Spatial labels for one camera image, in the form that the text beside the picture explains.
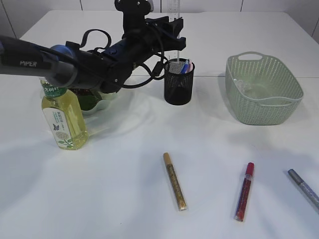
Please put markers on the green wavy plate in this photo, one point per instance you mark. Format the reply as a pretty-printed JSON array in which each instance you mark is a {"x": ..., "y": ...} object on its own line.
[{"x": 103, "y": 104}]

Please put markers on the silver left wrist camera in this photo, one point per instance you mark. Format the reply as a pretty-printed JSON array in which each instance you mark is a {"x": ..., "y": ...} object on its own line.
[{"x": 134, "y": 12}]

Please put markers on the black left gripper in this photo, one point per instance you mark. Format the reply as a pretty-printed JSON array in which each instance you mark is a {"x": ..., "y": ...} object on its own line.
[{"x": 143, "y": 35}]

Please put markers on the clear plastic sheet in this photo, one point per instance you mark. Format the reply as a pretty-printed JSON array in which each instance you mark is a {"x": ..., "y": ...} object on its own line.
[{"x": 243, "y": 86}]

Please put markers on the clear plastic ruler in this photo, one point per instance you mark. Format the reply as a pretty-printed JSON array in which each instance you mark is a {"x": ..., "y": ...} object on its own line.
[{"x": 173, "y": 10}]

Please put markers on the blue scissors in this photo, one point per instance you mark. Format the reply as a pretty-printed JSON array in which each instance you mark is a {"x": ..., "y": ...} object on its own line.
[{"x": 185, "y": 66}]

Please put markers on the purple grape bunch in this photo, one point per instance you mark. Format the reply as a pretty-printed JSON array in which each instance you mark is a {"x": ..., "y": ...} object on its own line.
[{"x": 87, "y": 98}]

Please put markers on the red glitter glue pen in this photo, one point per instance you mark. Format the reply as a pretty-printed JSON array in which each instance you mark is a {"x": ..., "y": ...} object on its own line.
[{"x": 243, "y": 198}]

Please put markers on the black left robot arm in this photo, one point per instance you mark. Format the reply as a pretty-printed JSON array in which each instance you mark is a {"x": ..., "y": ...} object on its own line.
[{"x": 104, "y": 69}]

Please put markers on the green woven plastic basket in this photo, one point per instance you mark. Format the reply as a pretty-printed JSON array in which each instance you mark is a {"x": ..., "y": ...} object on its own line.
[{"x": 276, "y": 92}]

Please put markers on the black mesh pen holder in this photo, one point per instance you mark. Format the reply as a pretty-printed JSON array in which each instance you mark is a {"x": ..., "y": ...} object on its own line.
[{"x": 177, "y": 87}]

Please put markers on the silver glitter glue pen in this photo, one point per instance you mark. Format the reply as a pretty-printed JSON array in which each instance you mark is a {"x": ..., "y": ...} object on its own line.
[{"x": 305, "y": 188}]

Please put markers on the jasmine tea bottle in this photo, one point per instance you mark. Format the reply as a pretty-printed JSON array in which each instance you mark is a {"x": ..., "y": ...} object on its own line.
[{"x": 63, "y": 114}]

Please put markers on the gold glitter glue pen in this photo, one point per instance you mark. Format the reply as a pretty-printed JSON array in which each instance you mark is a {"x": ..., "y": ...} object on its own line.
[{"x": 181, "y": 203}]

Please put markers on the pink purple scissors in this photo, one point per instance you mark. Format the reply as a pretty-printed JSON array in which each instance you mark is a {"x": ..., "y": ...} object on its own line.
[{"x": 190, "y": 66}]

